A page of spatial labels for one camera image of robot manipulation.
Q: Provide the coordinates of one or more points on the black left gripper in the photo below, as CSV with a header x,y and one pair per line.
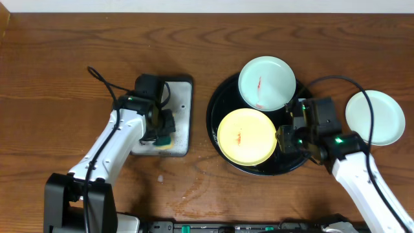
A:
x,y
165,126

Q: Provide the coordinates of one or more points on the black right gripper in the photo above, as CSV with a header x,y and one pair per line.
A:
x,y
284,140

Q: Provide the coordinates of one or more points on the green sponge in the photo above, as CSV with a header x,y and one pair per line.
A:
x,y
164,143

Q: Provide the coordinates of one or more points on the yellow plate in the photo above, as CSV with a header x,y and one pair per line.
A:
x,y
247,137

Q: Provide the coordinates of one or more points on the mint green plate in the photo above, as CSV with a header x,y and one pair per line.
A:
x,y
267,83
389,119

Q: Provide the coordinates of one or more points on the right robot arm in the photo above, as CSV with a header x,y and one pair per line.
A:
x,y
347,158

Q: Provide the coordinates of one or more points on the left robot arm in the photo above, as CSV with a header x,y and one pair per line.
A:
x,y
82,200

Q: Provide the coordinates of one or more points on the black rectangular soapy tray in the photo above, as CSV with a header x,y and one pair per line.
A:
x,y
178,95

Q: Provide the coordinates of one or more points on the round black tray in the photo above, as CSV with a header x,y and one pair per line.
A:
x,y
226,99

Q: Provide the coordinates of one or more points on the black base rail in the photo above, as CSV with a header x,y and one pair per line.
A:
x,y
170,227

